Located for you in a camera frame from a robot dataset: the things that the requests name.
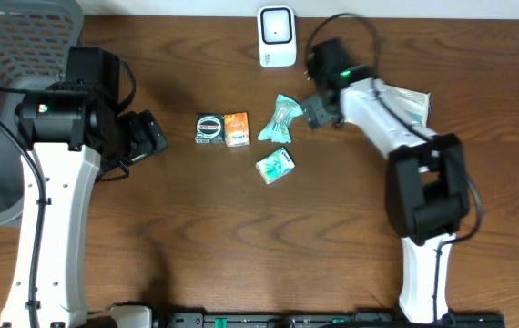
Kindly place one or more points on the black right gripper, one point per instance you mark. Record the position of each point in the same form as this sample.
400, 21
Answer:
313, 112

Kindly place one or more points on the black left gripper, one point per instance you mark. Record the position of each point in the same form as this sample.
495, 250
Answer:
145, 143

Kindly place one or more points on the teal candy wrapper bag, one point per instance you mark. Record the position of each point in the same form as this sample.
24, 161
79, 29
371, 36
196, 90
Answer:
278, 128

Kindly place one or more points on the green tissue pack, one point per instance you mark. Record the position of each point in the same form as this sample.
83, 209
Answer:
276, 165

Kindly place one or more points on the round black lidded cup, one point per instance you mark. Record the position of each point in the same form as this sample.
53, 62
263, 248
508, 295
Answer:
209, 129

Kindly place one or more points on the orange juice carton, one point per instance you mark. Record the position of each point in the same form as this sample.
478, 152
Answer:
237, 129

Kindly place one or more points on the yellow blue snack bag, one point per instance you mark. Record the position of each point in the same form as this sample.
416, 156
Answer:
417, 104

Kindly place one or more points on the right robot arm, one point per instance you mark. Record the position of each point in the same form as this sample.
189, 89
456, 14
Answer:
426, 193

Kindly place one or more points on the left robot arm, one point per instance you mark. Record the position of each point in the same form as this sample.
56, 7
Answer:
72, 139

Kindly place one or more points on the white barcode scanner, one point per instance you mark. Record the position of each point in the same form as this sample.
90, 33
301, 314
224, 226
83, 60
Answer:
277, 36

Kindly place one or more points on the grey plastic mesh basket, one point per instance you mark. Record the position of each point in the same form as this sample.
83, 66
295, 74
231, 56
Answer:
35, 37

